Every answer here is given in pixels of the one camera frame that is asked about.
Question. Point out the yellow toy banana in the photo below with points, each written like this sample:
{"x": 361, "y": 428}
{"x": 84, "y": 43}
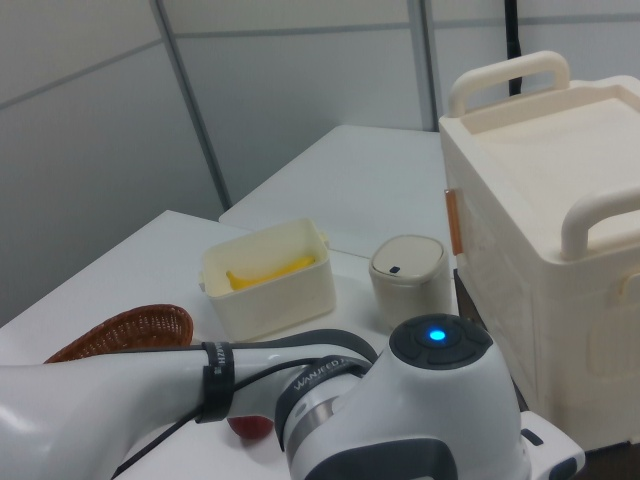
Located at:
{"x": 270, "y": 276}

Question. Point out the brown wicker basket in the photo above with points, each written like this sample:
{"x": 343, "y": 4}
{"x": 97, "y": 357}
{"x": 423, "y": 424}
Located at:
{"x": 140, "y": 327}

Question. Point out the white grey Franka robot arm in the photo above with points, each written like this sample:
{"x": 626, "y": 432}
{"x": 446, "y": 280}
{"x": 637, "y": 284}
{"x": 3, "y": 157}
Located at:
{"x": 440, "y": 400}

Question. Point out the cream lidded canister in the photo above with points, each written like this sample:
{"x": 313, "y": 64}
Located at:
{"x": 410, "y": 290}

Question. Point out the cream square plastic container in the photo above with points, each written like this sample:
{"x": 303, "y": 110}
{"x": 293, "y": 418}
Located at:
{"x": 280, "y": 305}

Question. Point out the grey partition post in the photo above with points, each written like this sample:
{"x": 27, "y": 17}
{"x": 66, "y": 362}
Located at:
{"x": 427, "y": 65}

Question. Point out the black vertical pole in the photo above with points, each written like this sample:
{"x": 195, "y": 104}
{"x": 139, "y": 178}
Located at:
{"x": 512, "y": 45}

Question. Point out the red toy apple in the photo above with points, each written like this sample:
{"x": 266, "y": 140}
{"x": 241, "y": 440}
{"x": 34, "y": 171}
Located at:
{"x": 250, "y": 427}

